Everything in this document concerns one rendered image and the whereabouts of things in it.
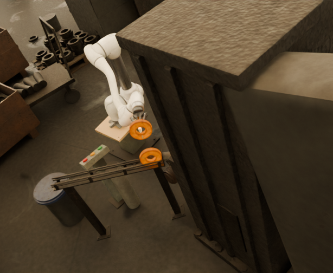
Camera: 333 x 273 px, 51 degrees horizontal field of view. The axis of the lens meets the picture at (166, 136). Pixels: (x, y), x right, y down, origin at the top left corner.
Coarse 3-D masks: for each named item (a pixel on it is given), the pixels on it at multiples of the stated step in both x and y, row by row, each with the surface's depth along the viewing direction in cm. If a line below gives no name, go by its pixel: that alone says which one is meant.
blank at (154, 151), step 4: (148, 148) 236; (152, 148) 236; (156, 148) 238; (144, 152) 235; (148, 152) 235; (152, 152) 236; (156, 152) 236; (160, 152) 239; (140, 156) 237; (144, 156) 237; (156, 156) 239; (160, 156) 239; (140, 160) 239; (144, 160) 240; (148, 160) 242; (152, 160) 242; (156, 160) 242
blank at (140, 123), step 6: (138, 120) 228; (144, 120) 229; (132, 126) 228; (138, 126) 229; (144, 126) 229; (150, 126) 230; (132, 132) 231; (138, 132) 235; (144, 132) 234; (150, 132) 233; (138, 138) 235; (144, 138) 236
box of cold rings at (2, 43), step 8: (0, 32) 496; (8, 32) 503; (0, 40) 498; (8, 40) 506; (0, 48) 502; (8, 48) 510; (16, 48) 517; (0, 56) 505; (8, 56) 514; (16, 56) 522; (0, 64) 510; (8, 64) 518; (16, 64) 526; (24, 64) 535; (0, 72) 514; (8, 72) 522; (16, 72) 530; (24, 72) 540; (0, 80) 518
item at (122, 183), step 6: (114, 162) 274; (114, 168) 269; (114, 180) 275; (120, 180) 276; (126, 180) 282; (120, 186) 281; (126, 186) 284; (120, 192) 287; (126, 192) 287; (132, 192) 292; (126, 198) 292; (132, 198) 294; (138, 198) 302; (132, 204) 298; (138, 204) 302
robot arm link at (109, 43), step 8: (104, 40) 272; (112, 40) 273; (104, 48) 271; (112, 48) 274; (120, 48) 281; (112, 56) 280; (120, 56) 289; (112, 64) 291; (120, 64) 292; (120, 72) 297; (120, 80) 305; (128, 80) 308; (120, 88) 318; (128, 88) 313; (136, 88) 319; (128, 96) 317
